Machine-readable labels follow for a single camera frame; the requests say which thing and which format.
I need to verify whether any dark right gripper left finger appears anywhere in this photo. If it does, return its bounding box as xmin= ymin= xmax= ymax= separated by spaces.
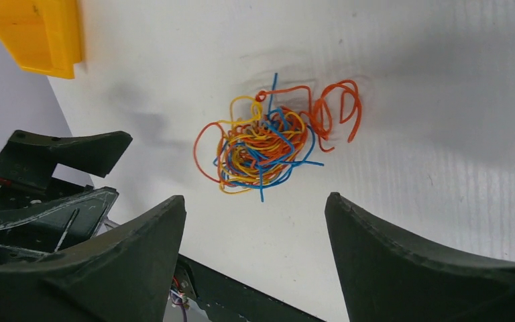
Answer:
xmin=0 ymin=195 xmax=186 ymax=321

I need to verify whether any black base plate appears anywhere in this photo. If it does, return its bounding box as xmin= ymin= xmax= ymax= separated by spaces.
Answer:
xmin=172 ymin=255 xmax=320 ymax=322

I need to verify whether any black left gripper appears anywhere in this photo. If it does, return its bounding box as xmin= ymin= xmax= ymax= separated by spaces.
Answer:
xmin=0 ymin=130 xmax=133 ymax=265

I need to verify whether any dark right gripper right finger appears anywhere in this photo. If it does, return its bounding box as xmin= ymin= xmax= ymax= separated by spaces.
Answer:
xmin=325 ymin=193 xmax=515 ymax=321

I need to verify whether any orange cable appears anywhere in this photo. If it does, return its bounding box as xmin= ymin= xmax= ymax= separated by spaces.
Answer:
xmin=193 ymin=79 xmax=363 ymax=190

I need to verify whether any yellow plastic bin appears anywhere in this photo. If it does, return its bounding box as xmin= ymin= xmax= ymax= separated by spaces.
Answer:
xmin=0 ymin=0 xmax=82 ymax=79

